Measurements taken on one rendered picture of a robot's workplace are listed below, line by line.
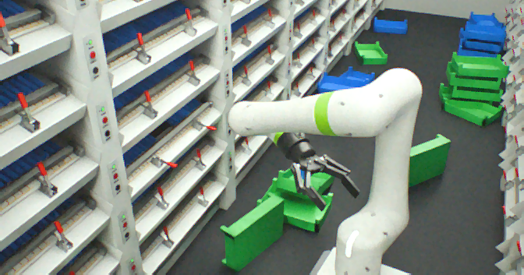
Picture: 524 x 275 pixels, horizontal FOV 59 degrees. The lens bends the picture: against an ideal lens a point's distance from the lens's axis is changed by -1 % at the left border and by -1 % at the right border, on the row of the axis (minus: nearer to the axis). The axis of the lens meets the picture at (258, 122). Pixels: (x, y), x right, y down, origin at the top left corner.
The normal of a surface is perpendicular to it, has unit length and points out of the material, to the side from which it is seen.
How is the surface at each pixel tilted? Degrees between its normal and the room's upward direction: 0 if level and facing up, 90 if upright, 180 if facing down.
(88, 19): 90
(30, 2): 90
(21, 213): 23
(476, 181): 0
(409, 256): 0
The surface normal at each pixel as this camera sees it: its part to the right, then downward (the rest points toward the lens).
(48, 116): 0.35, -0.72
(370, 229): 0.12, -0.82
